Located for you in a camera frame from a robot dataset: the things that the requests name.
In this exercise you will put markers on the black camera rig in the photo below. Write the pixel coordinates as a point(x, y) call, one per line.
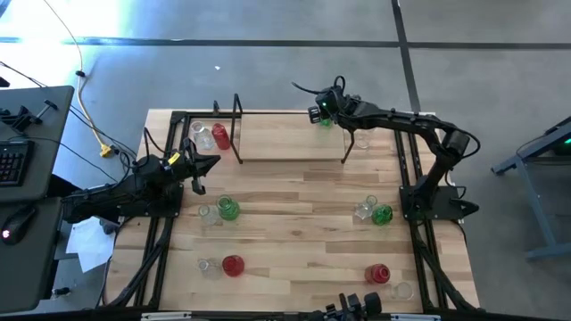
point(372, 303)

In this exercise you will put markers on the round red glass vase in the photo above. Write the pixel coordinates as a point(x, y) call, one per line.
point(233, 266)

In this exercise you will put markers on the round green glass vase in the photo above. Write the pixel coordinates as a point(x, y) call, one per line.
point(382, 215)

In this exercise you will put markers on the black device with green light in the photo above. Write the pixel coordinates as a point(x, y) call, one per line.
point(564, 149)

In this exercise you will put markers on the red swirl ribbed glass vase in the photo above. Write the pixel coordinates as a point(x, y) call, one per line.
point(377, 274)

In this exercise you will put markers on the wooden shelf with black legs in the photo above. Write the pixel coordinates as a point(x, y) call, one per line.
point(290, 136)

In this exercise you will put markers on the black aluminium table frame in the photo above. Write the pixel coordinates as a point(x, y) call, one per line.
point(178, 118)

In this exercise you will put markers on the slim green glass vase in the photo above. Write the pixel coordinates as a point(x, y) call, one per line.
point(326, 122)

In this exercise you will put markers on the clear conical glass vase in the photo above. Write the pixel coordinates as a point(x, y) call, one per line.
point(403, 290)

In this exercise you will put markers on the black keyboard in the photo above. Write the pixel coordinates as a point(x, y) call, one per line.
point(13, 162)

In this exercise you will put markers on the grey desk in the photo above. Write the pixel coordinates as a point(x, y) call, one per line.
point(27, 276)
point(49, 147)

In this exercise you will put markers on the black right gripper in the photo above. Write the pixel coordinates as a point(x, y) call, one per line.
point(332, 100)

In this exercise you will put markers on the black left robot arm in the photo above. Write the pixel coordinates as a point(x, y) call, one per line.
point(134, 187)

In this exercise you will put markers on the small clear glass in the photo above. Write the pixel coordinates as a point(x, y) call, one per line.
point(363, 140)

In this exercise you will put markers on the black table clamp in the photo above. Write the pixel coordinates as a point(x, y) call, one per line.
point(216, 108)

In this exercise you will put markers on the wide green textured glass vase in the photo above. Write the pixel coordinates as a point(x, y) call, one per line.
point(228, 208)

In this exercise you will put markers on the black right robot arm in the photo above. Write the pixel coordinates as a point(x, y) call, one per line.
point(401, 119)

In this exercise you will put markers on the white label strip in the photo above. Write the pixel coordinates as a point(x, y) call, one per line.
point(165, 316)
point(415, 317)

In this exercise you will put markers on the clear fluted glass vase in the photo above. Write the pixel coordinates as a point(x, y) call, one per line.
point(363, 210)

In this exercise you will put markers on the black computer mouse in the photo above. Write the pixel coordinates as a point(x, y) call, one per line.
point(18, 225)

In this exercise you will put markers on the black desk clamp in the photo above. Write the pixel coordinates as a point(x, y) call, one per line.
point(20, 119)

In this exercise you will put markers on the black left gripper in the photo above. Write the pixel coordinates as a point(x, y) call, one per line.
point(185, 165)

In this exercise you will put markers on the grey metal stand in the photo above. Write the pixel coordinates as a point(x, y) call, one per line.
point(548, 252)

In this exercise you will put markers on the white paper sheet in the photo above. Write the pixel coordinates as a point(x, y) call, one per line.
point(89, 245)

